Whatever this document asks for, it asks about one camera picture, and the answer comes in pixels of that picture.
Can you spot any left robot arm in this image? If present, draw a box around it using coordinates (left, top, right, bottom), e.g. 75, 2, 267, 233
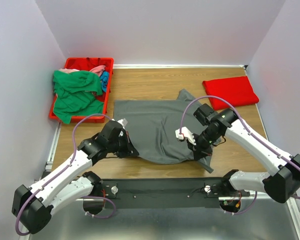
11, 118, 139, 236

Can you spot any blue t shirt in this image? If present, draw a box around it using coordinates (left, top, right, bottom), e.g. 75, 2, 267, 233
99, 71, 110, 93

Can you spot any folded red t shirt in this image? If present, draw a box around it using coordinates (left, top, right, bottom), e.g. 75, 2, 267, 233
202, 76, 259, 107

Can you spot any aluminium frame rail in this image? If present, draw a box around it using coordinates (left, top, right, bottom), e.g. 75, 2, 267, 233
18, 122, 300, 240

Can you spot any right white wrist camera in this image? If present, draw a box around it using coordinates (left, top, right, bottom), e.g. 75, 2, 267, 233
175, 126, 196, 146

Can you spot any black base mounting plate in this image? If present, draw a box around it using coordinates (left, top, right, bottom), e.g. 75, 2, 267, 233
102, 177, 238, 210

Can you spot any red plastic bin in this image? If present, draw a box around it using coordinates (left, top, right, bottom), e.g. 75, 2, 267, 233
49, 57, 114, 124

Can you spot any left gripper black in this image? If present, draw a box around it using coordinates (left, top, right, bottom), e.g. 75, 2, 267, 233
107, 131, 140, 159

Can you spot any pink t shirt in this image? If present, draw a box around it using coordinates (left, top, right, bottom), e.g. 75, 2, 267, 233
58, 65, 106, 77

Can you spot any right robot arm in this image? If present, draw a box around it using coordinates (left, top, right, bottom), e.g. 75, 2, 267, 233
188, 104, 300, 203

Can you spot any green t shirt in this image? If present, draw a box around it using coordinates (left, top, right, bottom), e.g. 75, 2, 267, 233
53, 70, 104, 124

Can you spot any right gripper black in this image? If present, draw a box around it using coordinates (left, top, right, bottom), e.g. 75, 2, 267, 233
186, 127, 221, 161

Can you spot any grey t shirt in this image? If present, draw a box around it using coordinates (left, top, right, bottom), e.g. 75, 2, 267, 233
113, 89, 204, 165

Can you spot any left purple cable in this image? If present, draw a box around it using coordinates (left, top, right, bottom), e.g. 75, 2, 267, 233
15, 113, 116, 236

